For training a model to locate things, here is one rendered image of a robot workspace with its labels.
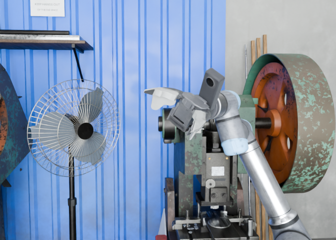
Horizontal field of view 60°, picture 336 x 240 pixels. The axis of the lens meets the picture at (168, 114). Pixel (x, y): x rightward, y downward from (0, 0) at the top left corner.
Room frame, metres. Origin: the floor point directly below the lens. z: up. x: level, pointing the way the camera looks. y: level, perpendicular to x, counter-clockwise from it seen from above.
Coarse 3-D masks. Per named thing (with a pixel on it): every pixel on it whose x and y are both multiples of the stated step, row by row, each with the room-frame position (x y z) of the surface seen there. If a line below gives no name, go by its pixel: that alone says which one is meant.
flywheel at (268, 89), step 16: (272, 64) 1.71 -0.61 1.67; (256, 80) 1.95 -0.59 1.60; (272, 80) 1.78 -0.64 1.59; (288, 80) 1.51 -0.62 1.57; (256, 96) 1.99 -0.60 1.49; (272, 96) 1.78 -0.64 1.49; (288, 96) 1.58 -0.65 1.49; (256, 112) 2.02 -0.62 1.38; (272, 112) 1.70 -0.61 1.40; (288, 112) 1.57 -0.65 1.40; (272, 128) 1.69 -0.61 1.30; (288, 128) 1.57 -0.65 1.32; (272, 144) 1.76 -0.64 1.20; (272, 160) 1.76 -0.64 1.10; (288, 160) 1.49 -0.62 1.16
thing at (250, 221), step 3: (249, 219) 1.60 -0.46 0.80; (249, 222) 1.59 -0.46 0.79; (252, 222) 1.59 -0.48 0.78; (246, 225) 1.61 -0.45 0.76; (249, 225) 1.59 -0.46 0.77; (252, 225) 1.59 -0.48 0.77; (246, 228) 1.61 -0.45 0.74; (249, 228) 1.59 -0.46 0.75; (252, 228) 1.59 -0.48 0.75; (246, 231) 1.61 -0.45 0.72; (249, 231) 1.59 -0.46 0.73; (252, 231) 1.59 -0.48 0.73; (246, 234) 1.60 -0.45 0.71; (249, 234) 1.59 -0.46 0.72; (252, 234) 1.59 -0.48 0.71
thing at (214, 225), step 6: (210, 222) 1.59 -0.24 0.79; (216, 222) 1.59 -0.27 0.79; (222, 222) 1.59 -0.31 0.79; (228, 222) 1.59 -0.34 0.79; (210, 228) 1.53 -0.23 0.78; (216, 228) 1.53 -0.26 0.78; (222, 228) 1.53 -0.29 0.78; (228, 228) 1.53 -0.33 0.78; (234, 228) 1.53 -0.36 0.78; (210, 234) 1.57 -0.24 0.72; (216, 234) 1.46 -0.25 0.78; (222, 234) 1.46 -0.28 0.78; (228, 234) 1.46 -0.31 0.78; (234, 234) 1.46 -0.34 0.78
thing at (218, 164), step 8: (208, 152) 1.65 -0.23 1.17; (216, 152) 1.65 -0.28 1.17; (208, 160) 1.63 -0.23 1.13; (216, 160) 1.63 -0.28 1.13; (224, 160) 1.63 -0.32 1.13; (208, 168) 1.63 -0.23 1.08; (216, 168) 1.63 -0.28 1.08; (224, 168) 1.63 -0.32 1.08; (208, 176) 1.63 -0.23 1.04; (216, 176) 1.63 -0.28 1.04; (224, 176) 1.63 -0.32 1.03; (208, 184) 1.61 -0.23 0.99; (216, 184) 1.63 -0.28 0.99; (224, 184) 1.63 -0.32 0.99; (200, 192) 1.74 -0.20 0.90; (208, 192) 1.63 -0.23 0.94; (216, 192) 1.60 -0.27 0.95; (224, 192) 1.60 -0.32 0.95; (208, 200) 1.63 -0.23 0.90; (216, 200) 1.60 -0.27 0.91; (224, 200) 1.60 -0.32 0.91
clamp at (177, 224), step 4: (188, 212) 1.70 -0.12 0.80; (188, 216) 1.70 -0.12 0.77; (176, 220) 1.68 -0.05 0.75; (180, 220) 1.68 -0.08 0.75; (184, 220) 1.68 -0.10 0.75; (188, 220) 1.68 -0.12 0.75; (192, 220) 1.69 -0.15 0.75; (196, 220) 1.69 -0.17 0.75; (172, 224) 1.70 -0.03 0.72; (176, 224) 1.67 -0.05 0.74; (180, 224) 1.67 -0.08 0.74; (188, 224) 1.70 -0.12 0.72; (172, 228) 1.67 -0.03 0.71; (176, 228) 1.67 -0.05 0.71; (180, 228) 1.67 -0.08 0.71
